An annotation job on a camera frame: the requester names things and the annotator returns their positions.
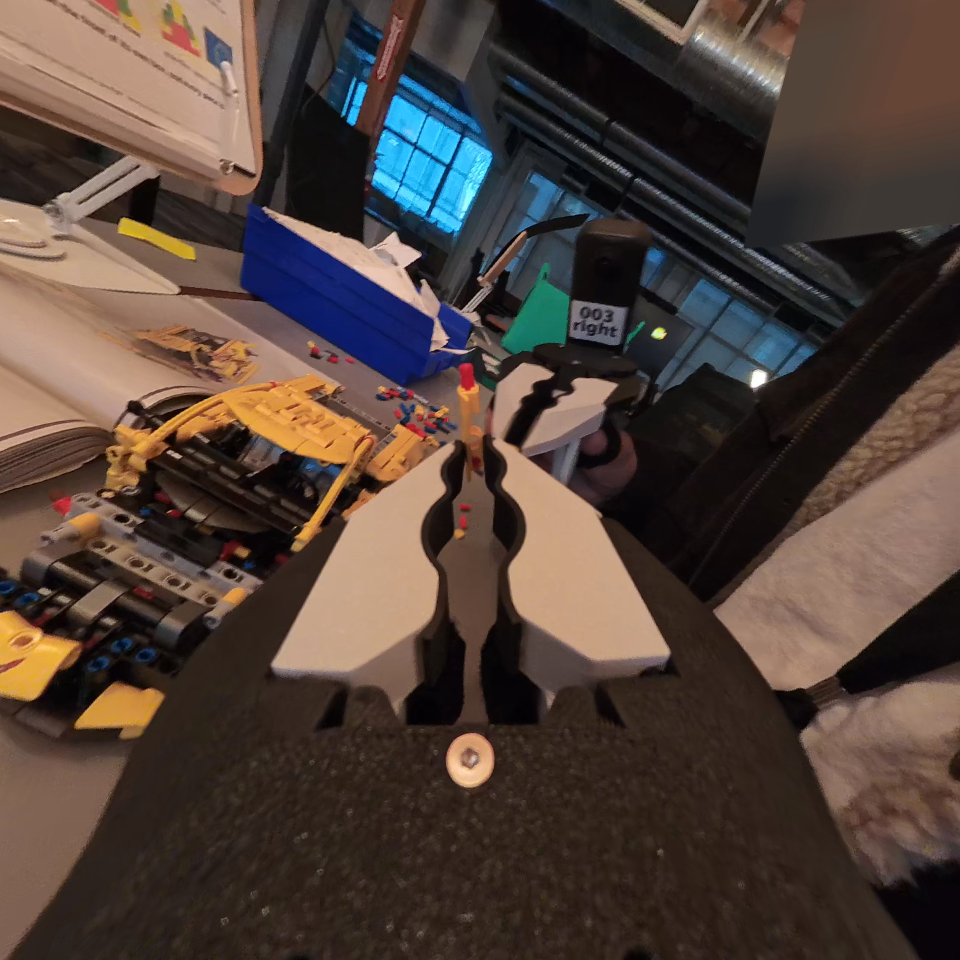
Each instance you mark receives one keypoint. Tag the yellow sticky note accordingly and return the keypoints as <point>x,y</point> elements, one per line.
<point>157,238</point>

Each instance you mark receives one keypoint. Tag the silver ventilation duct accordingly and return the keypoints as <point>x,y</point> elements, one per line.
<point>735,67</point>

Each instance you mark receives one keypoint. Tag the yellow brick car model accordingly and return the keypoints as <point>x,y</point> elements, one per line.
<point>247,465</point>

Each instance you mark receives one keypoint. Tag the green board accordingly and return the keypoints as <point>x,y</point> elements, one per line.
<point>536,315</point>

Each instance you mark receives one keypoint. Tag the person's right hand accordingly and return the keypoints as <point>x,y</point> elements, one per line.
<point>619,480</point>

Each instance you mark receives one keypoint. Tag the blue plastic bin with papers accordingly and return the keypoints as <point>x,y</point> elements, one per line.
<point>375,262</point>

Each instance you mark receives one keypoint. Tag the person's right forearm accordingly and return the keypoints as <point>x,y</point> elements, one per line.
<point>675,487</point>

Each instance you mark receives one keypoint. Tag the small yellow brick assembly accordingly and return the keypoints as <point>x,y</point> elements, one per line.
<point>470,420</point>

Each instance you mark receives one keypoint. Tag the pile of red blue pins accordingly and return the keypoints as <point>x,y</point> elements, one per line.
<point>416,412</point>

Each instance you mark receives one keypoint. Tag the white garment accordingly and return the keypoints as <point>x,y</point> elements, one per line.
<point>825,585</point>

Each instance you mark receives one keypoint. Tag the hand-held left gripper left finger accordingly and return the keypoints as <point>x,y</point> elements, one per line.
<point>360,600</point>

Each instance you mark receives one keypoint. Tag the white document stand with sheet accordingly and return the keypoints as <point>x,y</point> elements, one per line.
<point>112,75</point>

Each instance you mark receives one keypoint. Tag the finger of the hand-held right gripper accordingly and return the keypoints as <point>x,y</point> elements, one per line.
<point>570,416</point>
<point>510,397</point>

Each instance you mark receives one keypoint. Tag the open instruction booklet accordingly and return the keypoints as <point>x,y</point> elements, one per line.
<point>75,360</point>

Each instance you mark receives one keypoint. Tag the blue lit window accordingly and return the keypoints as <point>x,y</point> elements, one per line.
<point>427,157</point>

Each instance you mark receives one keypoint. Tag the small red brick pin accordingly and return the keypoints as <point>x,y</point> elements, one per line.
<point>466,375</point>

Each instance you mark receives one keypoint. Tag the grey desk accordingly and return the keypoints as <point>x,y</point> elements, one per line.
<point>352,375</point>

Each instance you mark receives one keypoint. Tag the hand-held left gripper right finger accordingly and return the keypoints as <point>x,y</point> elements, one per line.
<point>585,592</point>

